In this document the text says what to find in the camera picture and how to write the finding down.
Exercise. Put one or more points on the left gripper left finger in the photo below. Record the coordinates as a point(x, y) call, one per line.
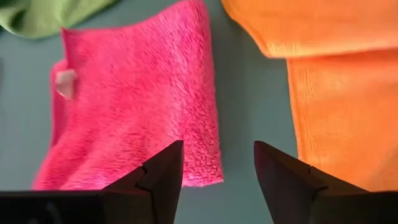
point(161, 186)

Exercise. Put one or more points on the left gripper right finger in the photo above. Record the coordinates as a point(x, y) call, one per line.
point(286, 193)

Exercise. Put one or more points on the pink microfiber towel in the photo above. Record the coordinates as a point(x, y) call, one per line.
point(133, 93)

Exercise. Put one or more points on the orange microfiber towel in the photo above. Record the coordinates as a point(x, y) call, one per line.
point(342, 109)

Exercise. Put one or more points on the green microfiber towel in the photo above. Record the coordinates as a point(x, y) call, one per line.
point(46, 15)

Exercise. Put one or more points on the green table mat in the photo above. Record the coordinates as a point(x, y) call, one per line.
point(248, 109)

